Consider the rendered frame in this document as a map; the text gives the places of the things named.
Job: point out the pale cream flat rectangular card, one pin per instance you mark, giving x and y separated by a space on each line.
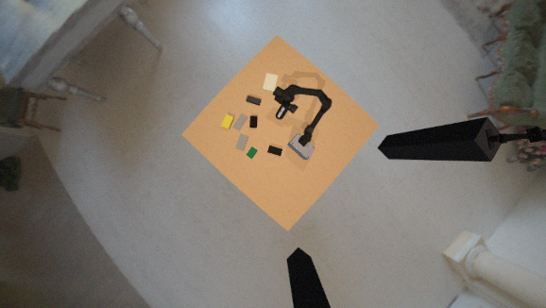
270 82

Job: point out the yellow rectangular block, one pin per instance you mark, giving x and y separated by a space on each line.
227 122

